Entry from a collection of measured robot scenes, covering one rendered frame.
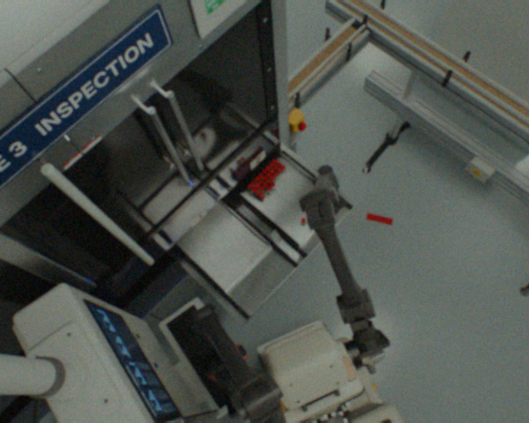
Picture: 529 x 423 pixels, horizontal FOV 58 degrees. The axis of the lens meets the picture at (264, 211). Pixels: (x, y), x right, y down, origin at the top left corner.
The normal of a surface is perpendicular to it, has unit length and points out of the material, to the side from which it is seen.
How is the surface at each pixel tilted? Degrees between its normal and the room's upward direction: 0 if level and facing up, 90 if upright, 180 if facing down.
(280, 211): 0
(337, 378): 48
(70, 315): 0
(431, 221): 0
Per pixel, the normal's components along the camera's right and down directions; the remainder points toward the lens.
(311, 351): -0.31, -0.84
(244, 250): -0.06, -0.36
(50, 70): 0.72, 0.63
